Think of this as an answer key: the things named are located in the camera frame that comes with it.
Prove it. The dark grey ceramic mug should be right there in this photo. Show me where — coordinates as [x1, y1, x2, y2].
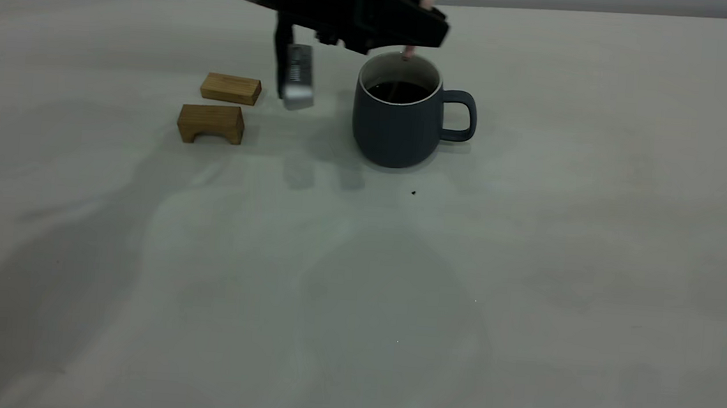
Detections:
[349, 49, 482, 174]

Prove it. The dark coffee liquid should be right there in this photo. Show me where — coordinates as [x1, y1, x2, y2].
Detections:
[367, 80, 431, 105]

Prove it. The pink handled metal spoon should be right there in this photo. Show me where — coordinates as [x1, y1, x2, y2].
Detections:
[389, 0, 434, 103]

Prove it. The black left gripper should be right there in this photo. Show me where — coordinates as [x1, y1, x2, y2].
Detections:
[246, 0, 452, 61]

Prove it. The arched wooden block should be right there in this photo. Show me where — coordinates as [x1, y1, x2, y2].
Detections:
[176, 103, 247, 147]

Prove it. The black camera bracket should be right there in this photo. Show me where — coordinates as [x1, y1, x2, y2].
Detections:
[271, 11, 296, 100]

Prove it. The flat wooden block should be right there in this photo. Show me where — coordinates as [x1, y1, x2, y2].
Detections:
[200, 72, 263, 107]

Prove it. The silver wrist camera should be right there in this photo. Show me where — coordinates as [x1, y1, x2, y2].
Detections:
[280, 43, 319, 113]

